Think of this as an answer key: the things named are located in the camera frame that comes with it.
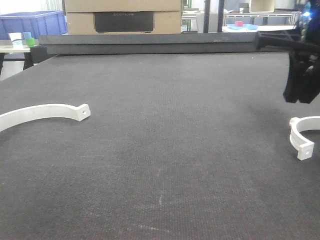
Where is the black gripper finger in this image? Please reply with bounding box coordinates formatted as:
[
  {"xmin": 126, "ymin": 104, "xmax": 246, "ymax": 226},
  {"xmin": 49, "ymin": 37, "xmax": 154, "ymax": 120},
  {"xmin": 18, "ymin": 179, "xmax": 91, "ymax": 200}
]
[
  {"xmin": 254, "ymin": 28, "xmax": 320, "ymax": 54},
  {"xmin": 283, "ymin": 51, "xmax": 320, "ymax": 104}
]

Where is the white curved pipe clamp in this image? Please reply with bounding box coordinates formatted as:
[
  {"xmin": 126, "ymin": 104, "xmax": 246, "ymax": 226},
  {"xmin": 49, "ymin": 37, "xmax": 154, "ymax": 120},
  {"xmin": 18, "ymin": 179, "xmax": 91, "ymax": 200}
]
[
  {"xmin": 0, "ymin": 104, "xmax": 91, "ymax": 132},
  {"xmin": 289, "ymin": 116, "xmax": 320, "ymax": 161}
]

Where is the blue tray in background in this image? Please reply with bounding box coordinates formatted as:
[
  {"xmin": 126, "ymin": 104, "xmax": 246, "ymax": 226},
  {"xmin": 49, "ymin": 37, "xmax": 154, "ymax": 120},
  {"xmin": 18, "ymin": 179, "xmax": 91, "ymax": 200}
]
[{"xmin": 227, "ymin": 23, "xmax": 259, "ymax": 31}]

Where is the pink cube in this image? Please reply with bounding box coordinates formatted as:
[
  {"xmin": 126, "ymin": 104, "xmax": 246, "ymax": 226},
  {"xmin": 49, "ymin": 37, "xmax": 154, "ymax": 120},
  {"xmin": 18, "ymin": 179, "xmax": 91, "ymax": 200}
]
[{"xmin": 234, "ymin": 21, "xmax": 244, "ymax": 27}]

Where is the cardboard box with black print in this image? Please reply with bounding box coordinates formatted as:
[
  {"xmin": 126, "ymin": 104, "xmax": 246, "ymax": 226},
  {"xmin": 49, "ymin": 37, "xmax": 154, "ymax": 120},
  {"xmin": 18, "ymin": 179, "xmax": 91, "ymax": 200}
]
[{"xmin": 64, "ymin": 0, "xmax": 183, "ymax": 35}]

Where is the blue plastic crate background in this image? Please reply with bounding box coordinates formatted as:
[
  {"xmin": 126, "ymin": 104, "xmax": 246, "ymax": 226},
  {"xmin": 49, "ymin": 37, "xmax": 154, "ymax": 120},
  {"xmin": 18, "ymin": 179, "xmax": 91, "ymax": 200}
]
[{"xmin": 0, "ymin": 10, "xmax": 68, "ymax": 40}]

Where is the green small cup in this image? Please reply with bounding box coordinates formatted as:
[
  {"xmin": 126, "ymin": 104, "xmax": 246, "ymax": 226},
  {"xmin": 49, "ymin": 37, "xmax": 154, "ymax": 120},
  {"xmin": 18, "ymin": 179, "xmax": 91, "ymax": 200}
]
[{"xmin": 25, "ymin": 37, "xmax": 35, "ymax": 48}]

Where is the blue small cup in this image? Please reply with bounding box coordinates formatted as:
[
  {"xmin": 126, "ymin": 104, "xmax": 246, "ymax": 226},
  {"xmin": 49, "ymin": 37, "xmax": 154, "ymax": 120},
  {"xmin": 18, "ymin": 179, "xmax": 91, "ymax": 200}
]
[{"xmin": 23, "ymin": 31, "xmax": 32, "ymax": 40}]

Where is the white paper cup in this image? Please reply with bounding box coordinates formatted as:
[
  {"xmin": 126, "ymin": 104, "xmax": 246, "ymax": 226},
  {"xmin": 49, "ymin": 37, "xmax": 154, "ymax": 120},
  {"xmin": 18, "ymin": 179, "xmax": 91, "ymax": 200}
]
[{"xmin": 8, "ymin": 32, "xmax": 23, "ymax": 49}]

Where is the light side table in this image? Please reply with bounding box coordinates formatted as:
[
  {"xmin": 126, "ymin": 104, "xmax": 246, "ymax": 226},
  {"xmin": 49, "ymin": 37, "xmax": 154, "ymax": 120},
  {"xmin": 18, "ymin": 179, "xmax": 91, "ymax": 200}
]
[{"xmin": 0, "ymin": 40, "xmax": 35, "ymax": 81}]

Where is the aluminium frame shelf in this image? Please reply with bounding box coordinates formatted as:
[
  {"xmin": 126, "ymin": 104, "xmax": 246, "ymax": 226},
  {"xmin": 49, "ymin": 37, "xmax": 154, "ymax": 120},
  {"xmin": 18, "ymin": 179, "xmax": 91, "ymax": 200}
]
[{"xmin": 223, "ymin": 0, "xmax": 301, "ymax": 26}]

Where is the black vertical post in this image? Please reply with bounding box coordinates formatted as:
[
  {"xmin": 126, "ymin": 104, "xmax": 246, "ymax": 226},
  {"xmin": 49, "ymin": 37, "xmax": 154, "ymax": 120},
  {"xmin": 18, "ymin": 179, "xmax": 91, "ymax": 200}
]
[{"xmin": 203, "ymin": 0, "xmax": 225, "ymax": 33}]

